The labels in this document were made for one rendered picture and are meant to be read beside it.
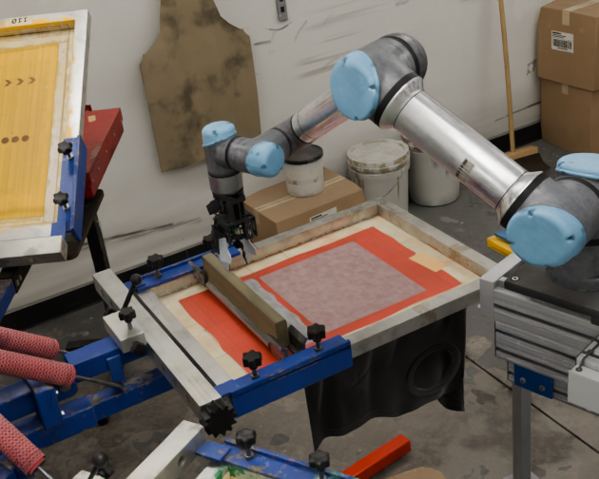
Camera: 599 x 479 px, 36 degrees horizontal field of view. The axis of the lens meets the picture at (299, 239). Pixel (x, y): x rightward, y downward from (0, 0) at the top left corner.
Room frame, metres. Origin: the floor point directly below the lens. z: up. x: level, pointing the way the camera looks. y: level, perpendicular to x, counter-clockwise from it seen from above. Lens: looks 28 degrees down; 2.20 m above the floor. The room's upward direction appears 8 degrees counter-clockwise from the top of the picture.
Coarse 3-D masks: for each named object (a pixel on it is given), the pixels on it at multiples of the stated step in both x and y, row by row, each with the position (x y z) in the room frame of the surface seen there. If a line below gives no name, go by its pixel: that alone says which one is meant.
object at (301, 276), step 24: (360, 240) 2.28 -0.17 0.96; (384, 240) 2.26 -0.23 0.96; (288, 264) 2.20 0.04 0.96; (312, 264) 2.18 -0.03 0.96; (336, 264) 2.17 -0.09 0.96; (360, 264) 2.15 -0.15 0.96; (384, 264) 2.13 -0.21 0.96; (264, 288) 2.09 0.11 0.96; (288, 288) 2.08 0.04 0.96; (312, 288) 2.06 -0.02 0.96; (192, 312) 2.02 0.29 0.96; (216, 312) 2.01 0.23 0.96
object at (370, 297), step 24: (408, 264) 2.12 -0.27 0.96; (336, 288) 2.04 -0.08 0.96; (360, 288) 2.03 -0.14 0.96; (384, 288) 2.01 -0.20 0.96; (408, 288) 2.00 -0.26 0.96; (432, 288) 1.98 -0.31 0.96; (312, 312) 1.95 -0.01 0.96; (336, 312) 1.93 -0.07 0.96; (360, 312) 1.92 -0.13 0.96; (384, 312) 1.91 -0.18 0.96; (216, 336) 1.89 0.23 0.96; (240, 336) 1.88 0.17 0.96; (240, 360) 1.78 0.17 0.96; (264, 360) 1.77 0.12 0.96
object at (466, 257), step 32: (320, 224) 2.34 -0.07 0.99; (352, 224) 2.38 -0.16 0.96; (416, 224) 2.26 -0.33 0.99; (256, 256) 2.24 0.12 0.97; (448, 256) 2.12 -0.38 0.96; (480, 256) 2.05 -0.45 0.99; (160, 288) 2.12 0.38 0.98; (160, 320) 1.95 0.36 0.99; (384, 320) 1.82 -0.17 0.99; (416, 320) 1.82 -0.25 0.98; (192, 352) 1.79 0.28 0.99; (352, 352) 1.74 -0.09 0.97
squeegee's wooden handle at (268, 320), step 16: (208, 256) 2.11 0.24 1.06; (208, 272) 2.09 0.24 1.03; (224, 272) 2.02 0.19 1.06; (224, 288) 2.00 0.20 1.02; (240, 288) 1.93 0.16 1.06; (240, 304) 1.93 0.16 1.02; (256, 304) 1.85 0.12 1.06; (256, 320) 1.85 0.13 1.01; (272, 320) 1.77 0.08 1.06; (288, 336) 1.77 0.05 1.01
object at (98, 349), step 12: (108, 336) 1.82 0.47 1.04; (84, 348) 1.79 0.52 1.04; (96, 348) 1.78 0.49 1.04; (108, 348) 1.77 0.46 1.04; (72, 360) 1.74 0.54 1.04; (84, 360) 1.74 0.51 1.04; (96, 360) 1.75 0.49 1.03; (132, 360) 1.78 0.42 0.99; (84, 372) 1.73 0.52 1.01; (96, 372) 1.74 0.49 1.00
